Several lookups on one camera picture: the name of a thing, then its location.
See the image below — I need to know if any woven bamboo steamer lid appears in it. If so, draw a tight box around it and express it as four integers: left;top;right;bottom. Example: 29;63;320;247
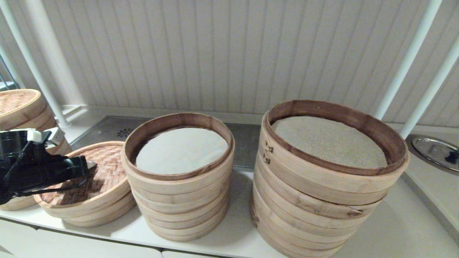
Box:
33;141;131;219
0;89;47;131

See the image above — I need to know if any white round steamer liner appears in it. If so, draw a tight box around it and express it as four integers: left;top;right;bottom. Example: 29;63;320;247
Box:
136;128;229;175

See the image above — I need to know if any large bamboo steamer basket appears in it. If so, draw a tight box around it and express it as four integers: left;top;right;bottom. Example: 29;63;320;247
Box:
261;100;409;205
250;185;372;248
255;159;387;230
250;206;346;258
251;220;298;258

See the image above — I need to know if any tan mesh steamer liner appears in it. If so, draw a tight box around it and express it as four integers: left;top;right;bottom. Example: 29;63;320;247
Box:
271;115;388;169

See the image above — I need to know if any stainless steel round lid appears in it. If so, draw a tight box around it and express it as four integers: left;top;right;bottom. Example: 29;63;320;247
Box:
412;137;459;171

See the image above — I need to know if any white cabinet front panel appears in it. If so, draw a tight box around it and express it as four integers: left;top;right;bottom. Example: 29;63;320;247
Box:
34;229;164;258
0;219;42;258

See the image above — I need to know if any white metal pole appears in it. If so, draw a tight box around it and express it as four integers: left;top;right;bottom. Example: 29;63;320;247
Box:
373;0;442;120
399;45;459;139
0;0;71;129

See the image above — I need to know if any black braided cable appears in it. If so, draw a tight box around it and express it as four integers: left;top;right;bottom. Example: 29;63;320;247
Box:
0;142;90;197

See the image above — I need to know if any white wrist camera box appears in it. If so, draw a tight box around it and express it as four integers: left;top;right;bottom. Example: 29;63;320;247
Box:
46;126;66;147

